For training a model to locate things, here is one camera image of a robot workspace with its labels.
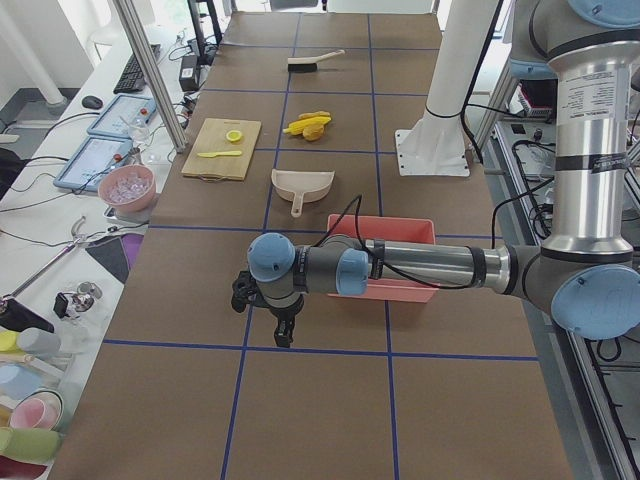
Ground pink bowl with ice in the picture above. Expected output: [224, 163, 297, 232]
[98, 165, 156, 213]

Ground pink cup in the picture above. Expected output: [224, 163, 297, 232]
[9, 392, 62, 430]

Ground yellow toy lemon slices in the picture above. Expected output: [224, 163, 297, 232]
[225, 130, 244, 143]

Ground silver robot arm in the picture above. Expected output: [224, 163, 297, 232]
[231, 1, 639, 347]

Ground metal grabber tool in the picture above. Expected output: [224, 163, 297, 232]
[1, 215, 121, 303]

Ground green cup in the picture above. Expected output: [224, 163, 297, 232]
[1, 427, 61, 464]

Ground aluminium frame post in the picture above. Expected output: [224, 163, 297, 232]
[113, 0, 187, 153]

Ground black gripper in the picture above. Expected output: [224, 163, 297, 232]
[261, 292, 304, 348]

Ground yellow toy corn cob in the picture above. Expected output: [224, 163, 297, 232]
[282, 116, 332, 135]

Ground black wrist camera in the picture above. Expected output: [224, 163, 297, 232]
[231, 270, 262, 313]

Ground wooden cutting board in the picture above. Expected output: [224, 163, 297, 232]
[181, 118, 262, 181]

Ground blue teach pendant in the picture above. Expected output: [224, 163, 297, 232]
[87, 93, 156, 138]
[53, 136, 133, 193]

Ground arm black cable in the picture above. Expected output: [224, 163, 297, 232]
[330, 195, 481, 290]

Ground black power adapter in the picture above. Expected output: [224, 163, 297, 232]
[179, 55, 200, 92]

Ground far blue teach pendant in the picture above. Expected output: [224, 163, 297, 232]
[87, 93, 156, 138]

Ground black keyboard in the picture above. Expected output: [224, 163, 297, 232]
[113, 54, 146, 94]

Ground yellow plastic knife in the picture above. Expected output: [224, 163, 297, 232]
[196, 150, 243, 158]

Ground white camera post base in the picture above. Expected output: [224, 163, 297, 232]
[395, 0, 502, 177]

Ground black computer mouse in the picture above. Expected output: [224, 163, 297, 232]
[81, 95, 104, 110]

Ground grey cup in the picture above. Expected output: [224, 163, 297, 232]
[17, 327, 61, 357]

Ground pink plastic bin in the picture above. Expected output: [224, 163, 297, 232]
[356, 216, 436, 303]

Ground orange toy ginger piece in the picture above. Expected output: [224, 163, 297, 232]
[298, 111, 331, 120]

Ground near blue teach pendant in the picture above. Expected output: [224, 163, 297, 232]
[53, 136, 133, 193]

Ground beige hand brush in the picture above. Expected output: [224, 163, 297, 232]
[287, 49, 346, 73]

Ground beige plastic dustpan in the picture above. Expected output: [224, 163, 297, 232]
[271, 169, 335, 218]

